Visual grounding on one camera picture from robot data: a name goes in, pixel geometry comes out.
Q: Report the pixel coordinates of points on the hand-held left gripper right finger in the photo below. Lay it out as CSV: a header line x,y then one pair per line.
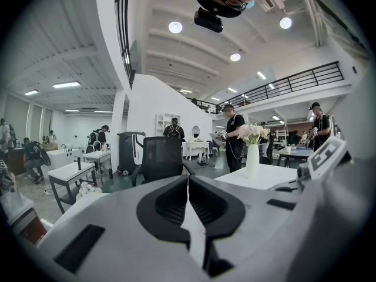
x,y
252,231

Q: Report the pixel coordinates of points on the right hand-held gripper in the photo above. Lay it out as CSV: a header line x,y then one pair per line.
x,y
329,154

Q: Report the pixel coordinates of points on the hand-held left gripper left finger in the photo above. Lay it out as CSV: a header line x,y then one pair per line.
x,y
123,231

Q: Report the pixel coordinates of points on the grey table black legs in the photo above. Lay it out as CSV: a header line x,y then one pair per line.
x,y
293,153

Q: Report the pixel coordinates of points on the white flower bouquet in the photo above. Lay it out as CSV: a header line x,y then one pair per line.
x,y
88,191

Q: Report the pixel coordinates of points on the black drink bottle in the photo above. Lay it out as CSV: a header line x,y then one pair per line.
x,y
110,173

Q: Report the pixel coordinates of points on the white vase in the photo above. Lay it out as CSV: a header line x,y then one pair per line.
x,y
252,163

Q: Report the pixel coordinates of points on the black balcony railing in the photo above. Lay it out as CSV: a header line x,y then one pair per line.
x,y
293,84

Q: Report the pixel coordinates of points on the dark grey machine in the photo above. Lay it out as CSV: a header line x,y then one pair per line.
x,y
127,151

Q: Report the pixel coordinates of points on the pink flower bunch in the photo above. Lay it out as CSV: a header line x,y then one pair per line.
x,y
252,132

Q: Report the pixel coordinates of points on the black faucet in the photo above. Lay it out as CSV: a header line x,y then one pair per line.
x,y
78,163

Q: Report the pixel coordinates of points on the black mesh office chair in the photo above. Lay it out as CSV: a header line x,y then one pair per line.
x,y
161,157

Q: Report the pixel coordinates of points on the white bathtub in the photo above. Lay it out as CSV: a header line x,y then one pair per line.
x,y
63,157

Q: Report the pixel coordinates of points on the white dresser table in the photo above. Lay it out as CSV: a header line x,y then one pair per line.
x,y
195,150

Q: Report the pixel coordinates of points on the wooden cabinet white top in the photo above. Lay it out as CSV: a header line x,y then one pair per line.
x,y
20,213

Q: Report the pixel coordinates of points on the round mirror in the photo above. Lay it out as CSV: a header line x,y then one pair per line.
x,y
196,131

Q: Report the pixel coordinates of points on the round ceiling lamp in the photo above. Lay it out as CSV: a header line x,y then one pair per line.
x,y
175,27
285,23
235,57

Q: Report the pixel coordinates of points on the white sink counter black frame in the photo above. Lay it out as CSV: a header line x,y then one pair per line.
x,y
70,172
98,156

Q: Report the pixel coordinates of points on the white wall shelf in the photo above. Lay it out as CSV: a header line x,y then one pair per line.
x,y
166,123

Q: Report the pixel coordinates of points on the black head camera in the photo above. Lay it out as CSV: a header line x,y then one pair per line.
x,y
208,20

